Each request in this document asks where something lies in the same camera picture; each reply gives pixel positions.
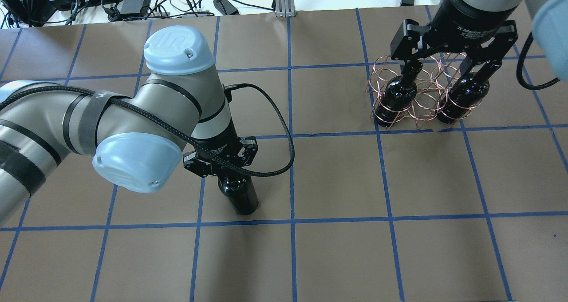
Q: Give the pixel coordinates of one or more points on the dark bottle in basket middle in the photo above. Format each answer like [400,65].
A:
[398,96]

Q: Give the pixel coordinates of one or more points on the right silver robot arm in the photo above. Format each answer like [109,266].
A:
[549,28]

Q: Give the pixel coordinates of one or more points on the copper wire wine basket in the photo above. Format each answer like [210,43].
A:
[439,73]

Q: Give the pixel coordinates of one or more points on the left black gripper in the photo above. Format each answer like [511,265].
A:
[220,145]

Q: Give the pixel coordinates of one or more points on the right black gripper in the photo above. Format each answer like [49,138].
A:
[463,17]

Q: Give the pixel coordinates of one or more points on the dark bottle in basket corner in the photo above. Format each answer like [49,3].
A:
[465,94]

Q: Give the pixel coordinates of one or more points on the dark wine bottle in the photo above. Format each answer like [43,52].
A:
[241,193]

